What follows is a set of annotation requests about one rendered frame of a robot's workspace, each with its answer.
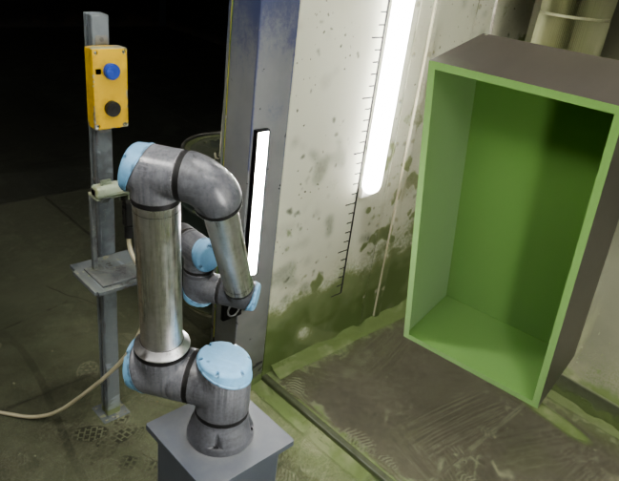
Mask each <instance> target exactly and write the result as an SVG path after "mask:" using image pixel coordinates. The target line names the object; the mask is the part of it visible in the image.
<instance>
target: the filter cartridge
mask: <svg viewBox="0 0 619 481"><path fill-rule="evenodd" d="M617 2H618V0H542V5H541V9H540V12H539V15H538V18H537V21H536V25H535V28H534V32H533V35H532V38H531V42H530V43H534V44H539V45H544V46H549V47H553V48H558V49H563V50H568V51H573V52H581V53H586V54H591V55H596V56H600V55H601V52H602V49H603V46H604V43H605V40H606V37H607V33H608V30H609V24H610V20H611V18H612V16H613V14H614V11H615V8H616V5H617Z"/></svg>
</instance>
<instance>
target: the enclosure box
mask: <svg viewBox="0 0 619 481"><path fill-rule="evenodd" d="M618 220H619V60H615V59H610V58H605V57H601V56H596V55H591V54H586V53H581V52H573V51H568V50H563V49H558V48H553V47H549V46H544V45H539V44H534V43H529V42H525V41H521V40H516V39H511V38H506V37H502V36H497V35H492V34H489V35H485V33H482V34H480V35H478V36H476V37H474V38H472V39H470V40H468V41H466V42H464V43H463V44H461V45H459V46H457V47H455V48H453V49H451V50H449V51H447V52H444V53H442V54H440V55H438V56H436V57H434V58H432V59H430V60H429V63H428V74H427V83H426V94H425V104H424V115H423V135H422V145H421V155H420V166H419V176H418V187H417V197H416V207H415V218H414V228H413V239H412V249H411V260H410V269H409V280H408V290H407V301H406V311H405V322H404V332H403V336H404V337H406V338H407V339H409V340H411V341H413V342H415V343H417V344H418V345H421V346H423V347H425V348H427V349H428V350H430V351H432V352H434V353H436V354H438V355H440V356H441V357H443V358H445V359H446V360H448V361H450V362H451V363H453V364H455V365H457V366H460V367H461V368H463V369H465V370H467V371H469V372H471V373H473V374H474V375H476V376H478V377H480V378H482V379H484V380H485V381H487V382H489V383H491V384H492V385H494V386H495V387H498V388H500V389H502V390H504V391H506V392H507V393H509V394H511V395H513V396H515V397H517V398H518V399H520V400H522V401H524V402H526V403H528V404H529V405H531V406H533V407H535V408H538V407H539V406H540V405H541V403H542V402H543V400H544V399H545V398H546V396H547V394H548V393H549V392H550V390H551V389H552V387H553V386H554V384H555V383H556V382H557V380H558V379H559V377H560V376H561V374H562V373H563V372H564V370H565V369H566V367H567V366H568V364H569V363H570V361H571V360H572V358H573V357H574V355H575V352H576V349H577V346H578V344H579V341H580V338H581V335H582V331H583V328H584V325H585V322H586V319H587V316H588V312H589V309H590V306H591V303H592V300H593V297H594V294H595V290H596V287H597V284H598V282H599V279H600V276H601V273H602V270H603V267H604V264H605V261H606V258H607V255H608V252H609V247H610V244H611V241H612V238H613V235H614V232H615V229H616V226H617V223H618Z"/></svg>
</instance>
